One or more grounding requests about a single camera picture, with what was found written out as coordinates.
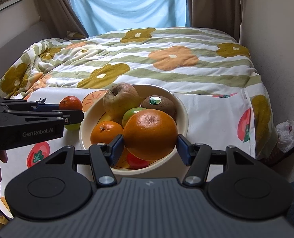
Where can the white plastic bag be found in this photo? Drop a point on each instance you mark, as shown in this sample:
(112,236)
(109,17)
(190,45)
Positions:
(285,133)

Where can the large orange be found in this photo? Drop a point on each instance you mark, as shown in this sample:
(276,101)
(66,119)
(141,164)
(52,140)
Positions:
(150,134)

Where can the brown curtain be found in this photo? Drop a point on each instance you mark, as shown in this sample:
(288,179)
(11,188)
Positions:
(223,15)
(59,17)

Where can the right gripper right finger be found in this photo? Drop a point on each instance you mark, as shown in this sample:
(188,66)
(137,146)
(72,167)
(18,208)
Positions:
(196,156)

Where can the yellow-red wrinkled apple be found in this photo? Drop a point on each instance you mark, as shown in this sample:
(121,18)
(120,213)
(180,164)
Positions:
(120,98)

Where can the brown right curtain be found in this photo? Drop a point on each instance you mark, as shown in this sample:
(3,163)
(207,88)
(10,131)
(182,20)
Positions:
(223,15)

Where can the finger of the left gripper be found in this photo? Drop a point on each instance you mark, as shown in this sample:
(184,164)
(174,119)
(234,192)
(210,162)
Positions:
(72,117)
(46,107)

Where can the floral striped duvet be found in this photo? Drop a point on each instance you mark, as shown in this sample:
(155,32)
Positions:
(186,60)

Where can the brown kiwi with sticker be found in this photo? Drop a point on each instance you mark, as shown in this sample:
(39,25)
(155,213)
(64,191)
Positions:
(160,103)

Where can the brown left curtain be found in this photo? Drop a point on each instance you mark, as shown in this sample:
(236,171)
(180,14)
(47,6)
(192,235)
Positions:
(59,17)

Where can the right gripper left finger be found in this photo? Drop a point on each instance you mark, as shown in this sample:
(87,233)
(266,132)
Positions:
(104,156)

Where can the cream cartoon bowl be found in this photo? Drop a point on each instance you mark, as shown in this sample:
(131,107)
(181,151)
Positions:
(181,118)

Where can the light blue window cloth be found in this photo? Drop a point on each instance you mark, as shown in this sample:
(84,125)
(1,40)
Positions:
(102,16)

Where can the green apple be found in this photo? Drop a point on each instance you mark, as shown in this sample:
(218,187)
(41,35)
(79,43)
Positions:
(130,113)
(72,127)

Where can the red tomato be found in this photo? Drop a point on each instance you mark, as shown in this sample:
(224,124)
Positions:
(136,163)

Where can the medium orange mandarin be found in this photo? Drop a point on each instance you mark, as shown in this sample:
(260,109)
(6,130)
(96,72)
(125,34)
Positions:
(105,132)

